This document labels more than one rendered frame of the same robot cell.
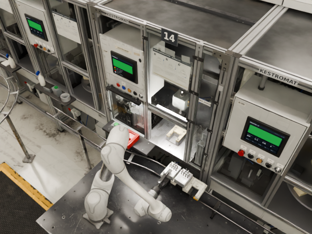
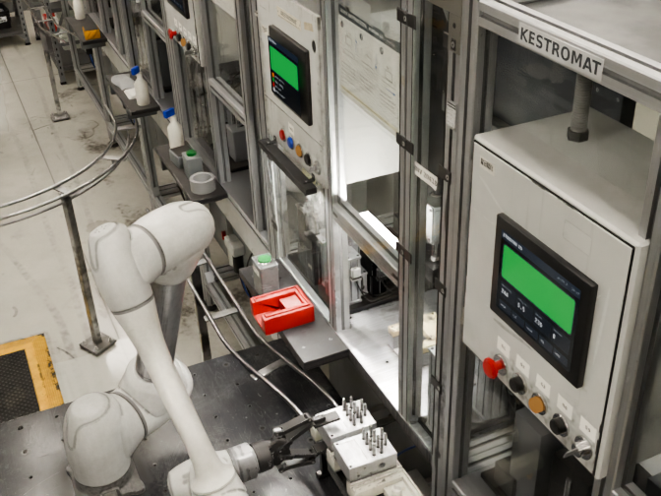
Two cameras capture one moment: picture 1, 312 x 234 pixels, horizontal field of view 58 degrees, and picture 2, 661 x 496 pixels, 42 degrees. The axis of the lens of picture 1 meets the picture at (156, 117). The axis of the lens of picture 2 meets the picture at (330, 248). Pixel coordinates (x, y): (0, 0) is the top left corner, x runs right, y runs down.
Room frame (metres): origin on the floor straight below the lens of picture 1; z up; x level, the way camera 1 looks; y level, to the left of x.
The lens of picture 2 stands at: (-0.09, -0.92, 2.44)
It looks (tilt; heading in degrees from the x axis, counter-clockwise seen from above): 32 degrees down; 30
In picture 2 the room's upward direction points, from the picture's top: 2 degrees counter-clockwise
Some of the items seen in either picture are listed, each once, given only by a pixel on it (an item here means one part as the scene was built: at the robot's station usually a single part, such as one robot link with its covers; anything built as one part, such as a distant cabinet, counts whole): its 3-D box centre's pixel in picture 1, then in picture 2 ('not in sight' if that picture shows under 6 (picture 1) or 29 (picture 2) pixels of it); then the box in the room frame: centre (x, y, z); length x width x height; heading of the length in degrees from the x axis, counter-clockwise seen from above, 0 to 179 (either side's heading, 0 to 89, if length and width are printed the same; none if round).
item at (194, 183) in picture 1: (183, 182); (366, 473); (1.26, -0.23, 0.84); 0.36 x 0.14 x 0.10; 53
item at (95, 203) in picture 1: (95, 203); (97, 433); (1.07, 0.47, 0.85); 0.18 x 0.16 x 0.22; 172
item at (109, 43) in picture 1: (132, 62); (329, 74); (1.88, 0.19, 1.60); 0.42 x 0.29 x 0.46; 53
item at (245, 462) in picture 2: (152, 195); (243, 463); (1.11, 0.03, 0.90); 0.09 x 0.06 x 0.09; 53
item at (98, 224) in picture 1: (99, 214); (105, 477); (1.05, 0.45, 0.71); 0.22 x 0.18 x 0.06; 53
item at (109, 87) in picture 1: (123, 94); (286, 161); (1.77, 0.27, 1.37); 0.36 x 0.04 x 0.04; 53
